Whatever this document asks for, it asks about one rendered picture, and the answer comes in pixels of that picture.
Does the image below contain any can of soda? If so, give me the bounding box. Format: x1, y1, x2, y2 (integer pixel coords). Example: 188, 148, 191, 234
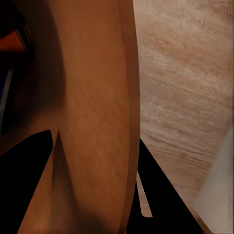
0, 4, 35, 72
0, 62, 15, 136

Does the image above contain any trash can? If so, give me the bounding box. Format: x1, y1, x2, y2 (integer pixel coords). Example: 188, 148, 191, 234
0, 0, 140, 234

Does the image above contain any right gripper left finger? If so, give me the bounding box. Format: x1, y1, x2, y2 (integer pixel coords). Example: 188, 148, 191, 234
0, 130, 53, 234

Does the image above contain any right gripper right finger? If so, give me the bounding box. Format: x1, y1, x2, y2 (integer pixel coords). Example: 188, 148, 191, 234
125, 138, 204, 234

